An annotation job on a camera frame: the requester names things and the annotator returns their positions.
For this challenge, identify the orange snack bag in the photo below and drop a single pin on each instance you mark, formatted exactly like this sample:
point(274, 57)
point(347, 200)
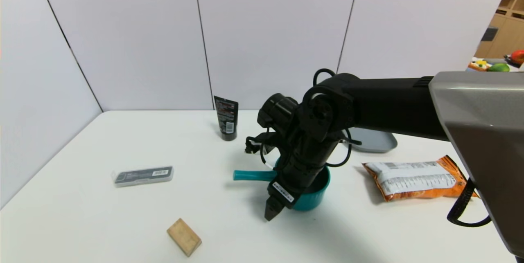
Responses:
point(417, 181)

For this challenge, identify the grey oval dish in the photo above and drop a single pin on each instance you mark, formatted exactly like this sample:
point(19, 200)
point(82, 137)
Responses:
point(376, 142)

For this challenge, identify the small wooden block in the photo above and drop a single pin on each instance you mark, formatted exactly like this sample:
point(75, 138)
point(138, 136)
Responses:
point(184, 236)

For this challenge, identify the orange and yellow toy food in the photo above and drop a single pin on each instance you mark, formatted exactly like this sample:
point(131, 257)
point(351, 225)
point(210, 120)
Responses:
point(478, 65)

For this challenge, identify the red fruit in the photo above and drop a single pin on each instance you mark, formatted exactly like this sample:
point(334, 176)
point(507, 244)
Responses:
point(518, 56)

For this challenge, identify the clear case with black label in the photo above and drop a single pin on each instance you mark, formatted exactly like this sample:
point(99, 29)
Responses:
point(143, 175)

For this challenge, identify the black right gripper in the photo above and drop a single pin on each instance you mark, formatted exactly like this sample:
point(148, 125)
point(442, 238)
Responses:
point(282, 192)

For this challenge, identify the wooden shelf unit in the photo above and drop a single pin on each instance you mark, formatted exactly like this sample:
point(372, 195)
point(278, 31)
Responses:
point(507, 34)

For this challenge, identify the black and grey right robot arm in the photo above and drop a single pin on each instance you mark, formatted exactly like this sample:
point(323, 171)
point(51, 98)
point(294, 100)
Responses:
point(389, 107)

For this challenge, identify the black cosmetic tube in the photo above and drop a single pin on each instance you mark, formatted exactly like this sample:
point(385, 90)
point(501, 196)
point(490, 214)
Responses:
point(227, 118)

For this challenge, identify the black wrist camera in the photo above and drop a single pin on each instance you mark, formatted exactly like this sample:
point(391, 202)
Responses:
point(258, 142)

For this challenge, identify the green fruit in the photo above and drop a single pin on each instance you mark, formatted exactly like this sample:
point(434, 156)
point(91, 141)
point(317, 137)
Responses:
point(498, 67)

